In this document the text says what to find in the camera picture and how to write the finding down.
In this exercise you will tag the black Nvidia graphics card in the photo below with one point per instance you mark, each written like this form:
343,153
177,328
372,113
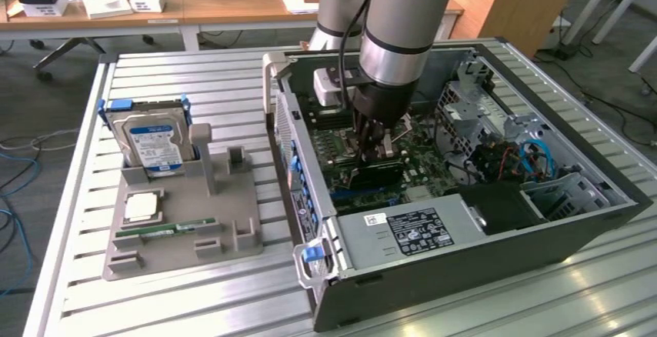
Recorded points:
379,175

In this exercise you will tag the metal socket cover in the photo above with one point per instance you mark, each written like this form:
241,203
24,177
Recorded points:
403,125

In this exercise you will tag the green RAM stick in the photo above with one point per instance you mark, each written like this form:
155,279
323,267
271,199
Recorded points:
164,228

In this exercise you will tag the blue disk caddy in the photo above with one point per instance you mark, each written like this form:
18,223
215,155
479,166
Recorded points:
120,105

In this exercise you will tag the wooden cabinet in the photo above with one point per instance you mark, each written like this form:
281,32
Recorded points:
512,6

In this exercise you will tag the blue case latch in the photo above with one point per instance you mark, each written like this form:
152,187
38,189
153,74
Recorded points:
309,255

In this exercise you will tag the hard disk with blue label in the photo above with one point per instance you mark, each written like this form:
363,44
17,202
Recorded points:
153,144

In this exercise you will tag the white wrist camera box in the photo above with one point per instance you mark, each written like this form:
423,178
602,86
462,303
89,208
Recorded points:
328,87

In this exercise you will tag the green Dell motherboard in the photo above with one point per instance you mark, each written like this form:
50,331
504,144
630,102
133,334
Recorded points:
426,175

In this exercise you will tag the wooden desk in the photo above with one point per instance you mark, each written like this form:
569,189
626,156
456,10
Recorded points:
76,23
245,10

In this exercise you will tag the flat white box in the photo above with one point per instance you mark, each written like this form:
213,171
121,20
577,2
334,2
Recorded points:
107,6

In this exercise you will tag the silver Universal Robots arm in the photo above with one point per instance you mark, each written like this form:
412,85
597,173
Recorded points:
400,25

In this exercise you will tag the grey parts rack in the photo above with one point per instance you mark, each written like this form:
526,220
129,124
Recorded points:
179,206

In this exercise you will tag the black open PC case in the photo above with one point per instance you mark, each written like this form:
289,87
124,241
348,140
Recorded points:
462,283

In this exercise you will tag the silver angled disk bay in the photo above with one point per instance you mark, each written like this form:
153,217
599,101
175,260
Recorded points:
565,198

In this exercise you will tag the white box with printed label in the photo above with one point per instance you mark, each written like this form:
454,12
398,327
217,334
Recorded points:
145,2

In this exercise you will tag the blue expansion slot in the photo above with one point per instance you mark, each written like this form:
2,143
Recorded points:
340,194

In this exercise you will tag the CPU socket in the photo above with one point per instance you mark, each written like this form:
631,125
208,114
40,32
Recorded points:
347,142

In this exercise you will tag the white desk frame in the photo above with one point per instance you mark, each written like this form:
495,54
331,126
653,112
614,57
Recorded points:
605,6

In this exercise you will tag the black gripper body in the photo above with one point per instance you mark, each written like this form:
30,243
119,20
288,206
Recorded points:
384,102

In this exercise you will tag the silver CPU chip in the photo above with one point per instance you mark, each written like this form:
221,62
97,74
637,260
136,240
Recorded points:
140,206

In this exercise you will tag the white box with black device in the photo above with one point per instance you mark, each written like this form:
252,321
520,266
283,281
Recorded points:
45,6

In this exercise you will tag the grey power supply unit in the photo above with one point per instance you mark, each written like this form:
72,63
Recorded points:
368,244

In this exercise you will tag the silver chipset heatsink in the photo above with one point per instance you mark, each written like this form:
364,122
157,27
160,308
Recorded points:
418,194

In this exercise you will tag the perforated silver disk bay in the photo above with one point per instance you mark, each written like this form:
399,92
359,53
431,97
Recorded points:
462,121

